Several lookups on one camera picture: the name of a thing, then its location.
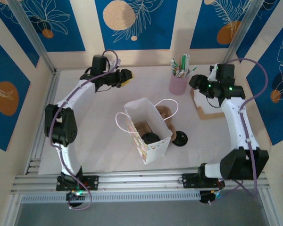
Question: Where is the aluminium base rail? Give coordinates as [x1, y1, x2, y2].
[10, 168, 272, 194]

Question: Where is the white napkin stack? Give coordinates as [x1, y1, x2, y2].
[194, 90, 224, 115]

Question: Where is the pink cylindrical holder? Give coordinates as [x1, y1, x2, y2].
[168, 70, 191, 96]

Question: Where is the brown cardboard napkin tray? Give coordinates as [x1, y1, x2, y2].
[190, 87, 225, 121]

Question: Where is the aluminium side rail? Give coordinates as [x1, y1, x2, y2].
[24, 70, 61, 175]

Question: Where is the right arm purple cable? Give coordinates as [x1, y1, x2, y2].
[212, 57, 268, 198]

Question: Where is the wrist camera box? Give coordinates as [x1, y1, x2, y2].
[208, 65, 218, 81]
[108, 59, 121, 72]

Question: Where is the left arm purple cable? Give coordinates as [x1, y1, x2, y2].
[48, 49, 121, 211]

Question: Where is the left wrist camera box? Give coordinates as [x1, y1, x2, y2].
[108, 59, 121, 72]

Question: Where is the white straw with green tip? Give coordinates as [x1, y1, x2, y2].
[186, 65, 198, 77]

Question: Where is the white paper gift bag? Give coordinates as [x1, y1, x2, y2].
[115, 97, 179, 166]

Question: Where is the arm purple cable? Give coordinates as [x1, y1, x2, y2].
[212, 57, 268, 198]
[48, 49, 121, 211]

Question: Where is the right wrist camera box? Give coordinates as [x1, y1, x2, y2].
[208, 65, 218, 81]

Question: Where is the white sachet with green print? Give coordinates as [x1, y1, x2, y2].
[169, 58, 180, 72]

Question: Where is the aluminium frame post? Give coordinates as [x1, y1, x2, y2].
[8, 0, 57, 74]
[221, 0, 267, 71]

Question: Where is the grey slotted cable duct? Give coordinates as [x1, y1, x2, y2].
[20, 190, 201, 204]

